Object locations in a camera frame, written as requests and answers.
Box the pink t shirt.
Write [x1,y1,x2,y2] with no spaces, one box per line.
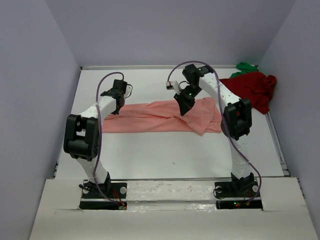
[102,97,222,136]

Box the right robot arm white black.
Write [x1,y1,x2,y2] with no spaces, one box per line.
[166,61,262,202]

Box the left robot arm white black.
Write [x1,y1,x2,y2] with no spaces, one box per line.
[63,79,133,199]

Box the green t shirt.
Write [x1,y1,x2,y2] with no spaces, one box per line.
[230,62,259,78]

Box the red t shirt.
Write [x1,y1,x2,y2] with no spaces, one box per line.
[220,71,277,115]

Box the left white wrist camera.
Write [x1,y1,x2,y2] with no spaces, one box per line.
[124,84,133,98]

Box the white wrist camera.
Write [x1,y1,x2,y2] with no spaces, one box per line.
[165,81,182,94]
[124,84,133,98]

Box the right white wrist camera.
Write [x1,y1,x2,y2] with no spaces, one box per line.
[165,81,182,94]

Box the aluminium rail back edge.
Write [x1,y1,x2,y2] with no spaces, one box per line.
[80,64,238,70]

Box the aluminium rail front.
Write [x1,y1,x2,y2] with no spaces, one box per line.
[111,176,231,182]

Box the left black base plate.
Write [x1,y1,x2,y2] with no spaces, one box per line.
[78,181,128,211]

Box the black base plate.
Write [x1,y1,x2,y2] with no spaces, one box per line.
[212,181,263,210]
[78,181,128,211]

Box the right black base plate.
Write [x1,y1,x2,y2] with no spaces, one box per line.
[212,181,263,210]

